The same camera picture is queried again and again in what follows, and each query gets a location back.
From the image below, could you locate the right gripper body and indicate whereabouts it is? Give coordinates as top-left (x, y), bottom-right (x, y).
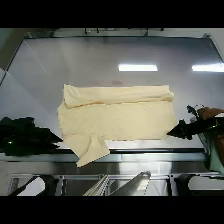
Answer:
top-left (175, 119), bottom-right (195, 141)

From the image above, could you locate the cream shirt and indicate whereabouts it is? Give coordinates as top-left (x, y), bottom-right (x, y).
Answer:
top-left (57, 83), bottom-right (178, 168)

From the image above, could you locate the silver frame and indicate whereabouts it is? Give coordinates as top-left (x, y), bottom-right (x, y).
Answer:
top-left (0, 150), bottom-right (224, 197)

